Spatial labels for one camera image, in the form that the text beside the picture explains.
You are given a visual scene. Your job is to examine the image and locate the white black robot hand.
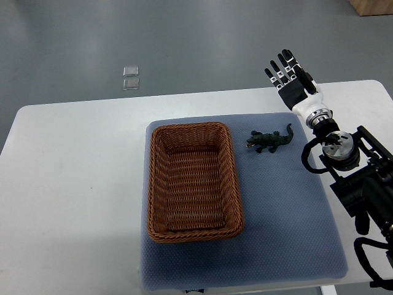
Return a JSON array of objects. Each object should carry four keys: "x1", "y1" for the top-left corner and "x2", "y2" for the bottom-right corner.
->
[{"x1": 265, "y1": 49, "x2": 332, "y2": 128}]

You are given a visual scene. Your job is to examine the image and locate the dark toy crocodile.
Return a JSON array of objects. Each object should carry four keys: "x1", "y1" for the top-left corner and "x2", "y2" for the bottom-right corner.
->
[{"x1": 246, "y1": 124, "x2": 294, "y2": 154}]

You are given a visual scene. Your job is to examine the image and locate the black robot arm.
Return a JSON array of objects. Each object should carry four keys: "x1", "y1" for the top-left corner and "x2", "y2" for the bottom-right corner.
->
[{"x1": 301, "y1": 109, "x2": 392, "y2": 291}]

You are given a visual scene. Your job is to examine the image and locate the brown wicker basket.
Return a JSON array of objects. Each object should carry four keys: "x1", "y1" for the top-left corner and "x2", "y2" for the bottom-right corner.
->
[{"x1": 146, "y1": 122, "x2": 244, "y2": 243}]

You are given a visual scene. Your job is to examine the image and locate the wooden furniture corner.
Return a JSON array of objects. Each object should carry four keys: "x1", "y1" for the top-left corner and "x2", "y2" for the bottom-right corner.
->
[{"x1": 348, "y1": 0, "x2": 392, "y2": 17}]

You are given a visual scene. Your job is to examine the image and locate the blue grey foam mat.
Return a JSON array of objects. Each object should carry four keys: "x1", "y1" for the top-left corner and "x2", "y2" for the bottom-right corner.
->
[{"x1": 140, "y1": 112, "x2": 348, "y2": 291}]

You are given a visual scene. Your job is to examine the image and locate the upper floor socket plate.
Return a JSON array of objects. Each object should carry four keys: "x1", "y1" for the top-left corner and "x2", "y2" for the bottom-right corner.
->
[{"x1": 123, "y1": 66, "x2": 139, "y2": 77}]

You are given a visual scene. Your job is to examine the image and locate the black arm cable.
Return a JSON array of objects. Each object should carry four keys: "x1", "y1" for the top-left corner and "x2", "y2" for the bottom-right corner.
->
[{"x1": 300, "y1": 140, "x2": 331, "y2": 175}]

